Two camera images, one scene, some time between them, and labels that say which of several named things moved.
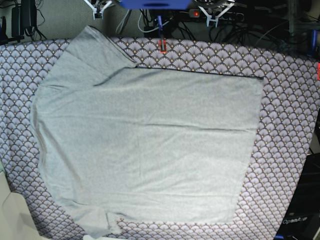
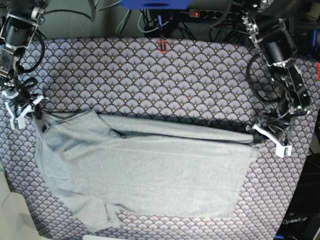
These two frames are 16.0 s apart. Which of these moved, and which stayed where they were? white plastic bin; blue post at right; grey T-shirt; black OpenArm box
Moved: grey T-shirt
Stayed: blue post at right; white plastic bin; black OpenArm box
